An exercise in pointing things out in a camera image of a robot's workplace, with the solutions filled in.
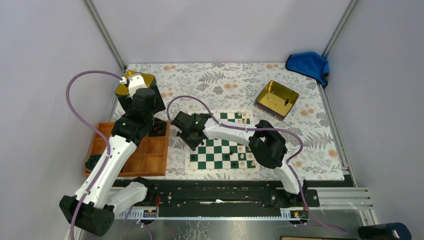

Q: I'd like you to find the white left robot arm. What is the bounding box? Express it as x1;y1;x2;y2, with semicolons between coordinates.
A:
59;70;165;240

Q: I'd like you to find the orange compartment tray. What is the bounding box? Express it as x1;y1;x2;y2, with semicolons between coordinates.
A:
84;120;170;178

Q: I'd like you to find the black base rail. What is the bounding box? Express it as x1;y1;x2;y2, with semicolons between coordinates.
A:
135;178;320;208

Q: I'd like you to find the gold tin with chess pieces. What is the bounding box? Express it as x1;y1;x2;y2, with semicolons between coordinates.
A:
254;80;300;121

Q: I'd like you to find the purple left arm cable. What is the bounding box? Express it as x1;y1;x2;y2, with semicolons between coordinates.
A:
65;70;127;240

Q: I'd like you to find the floral table mat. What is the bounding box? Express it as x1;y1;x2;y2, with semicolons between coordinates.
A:
127;63;344;181

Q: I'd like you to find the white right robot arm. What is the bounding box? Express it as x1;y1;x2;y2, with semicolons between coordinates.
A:
170;111;308;206

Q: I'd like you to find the empty gold tin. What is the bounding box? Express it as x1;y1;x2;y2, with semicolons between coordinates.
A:
114;70;156;98

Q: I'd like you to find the black cylinder bottom right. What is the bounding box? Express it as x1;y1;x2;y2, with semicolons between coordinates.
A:
357;222;412;240

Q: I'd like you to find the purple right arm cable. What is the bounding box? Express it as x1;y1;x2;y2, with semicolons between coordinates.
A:
166;96;349;235

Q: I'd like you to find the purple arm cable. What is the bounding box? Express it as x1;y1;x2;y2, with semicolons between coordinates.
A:
65;70;127;240
166;96;349;235

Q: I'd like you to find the green white chess board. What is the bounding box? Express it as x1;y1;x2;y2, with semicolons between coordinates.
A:
185;109;261;174

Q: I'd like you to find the blue cloth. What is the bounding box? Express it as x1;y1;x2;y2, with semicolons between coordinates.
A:
285;51;330;88

